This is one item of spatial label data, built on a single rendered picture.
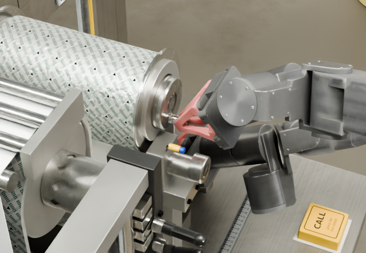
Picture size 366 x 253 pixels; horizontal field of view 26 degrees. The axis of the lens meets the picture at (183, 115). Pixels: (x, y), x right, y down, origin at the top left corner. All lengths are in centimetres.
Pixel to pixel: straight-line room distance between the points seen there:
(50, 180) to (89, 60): 27
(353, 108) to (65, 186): 33
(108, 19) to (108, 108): 109
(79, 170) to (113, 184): 12
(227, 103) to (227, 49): 232
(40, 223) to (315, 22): 265
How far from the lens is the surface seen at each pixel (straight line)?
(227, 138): 101
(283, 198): 117
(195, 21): 339
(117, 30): 215
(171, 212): 117
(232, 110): 92
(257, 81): 91
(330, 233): 138
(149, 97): 104
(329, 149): 115
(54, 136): 77
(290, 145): 114
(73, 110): 80
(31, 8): 140
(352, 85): 90
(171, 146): 105
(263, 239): 138
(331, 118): 93
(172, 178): 115
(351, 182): 150
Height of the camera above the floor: 197
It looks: 42 degrees down
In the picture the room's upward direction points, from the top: straight up
